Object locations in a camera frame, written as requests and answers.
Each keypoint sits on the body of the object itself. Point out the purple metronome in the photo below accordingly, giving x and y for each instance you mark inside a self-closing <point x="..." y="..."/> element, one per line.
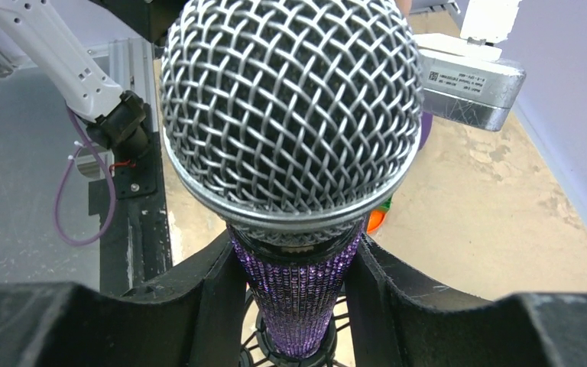
<point x="426" y="126"/>

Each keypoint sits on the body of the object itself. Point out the purple glitter microphone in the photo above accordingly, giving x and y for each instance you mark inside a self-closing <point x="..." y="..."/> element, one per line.
<point x="292" y="121"/>

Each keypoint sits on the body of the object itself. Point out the black shock mount tripod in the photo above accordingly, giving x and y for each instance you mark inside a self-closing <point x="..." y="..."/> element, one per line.
<point x="259" y="347"/>

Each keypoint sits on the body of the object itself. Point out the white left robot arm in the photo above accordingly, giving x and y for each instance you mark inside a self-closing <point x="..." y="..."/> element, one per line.
<point x="113" y="115"/>

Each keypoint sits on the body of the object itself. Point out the green toy brick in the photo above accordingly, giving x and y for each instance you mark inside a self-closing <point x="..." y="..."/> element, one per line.
<point x="386" y="205"/>

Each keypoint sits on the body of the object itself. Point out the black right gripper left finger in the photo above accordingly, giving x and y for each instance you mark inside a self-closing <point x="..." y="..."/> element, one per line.
<point x="190" y="315"/>

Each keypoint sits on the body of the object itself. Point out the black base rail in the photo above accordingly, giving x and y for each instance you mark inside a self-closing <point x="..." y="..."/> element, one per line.
<point x="135" y="248"/>

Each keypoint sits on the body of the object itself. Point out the orange curved track piece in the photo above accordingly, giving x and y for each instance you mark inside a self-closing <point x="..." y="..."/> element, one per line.
<point x="376" y="220"/>

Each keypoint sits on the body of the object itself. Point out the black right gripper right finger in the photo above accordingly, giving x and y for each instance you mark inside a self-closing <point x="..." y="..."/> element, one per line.
<point x="401" y="317"/>

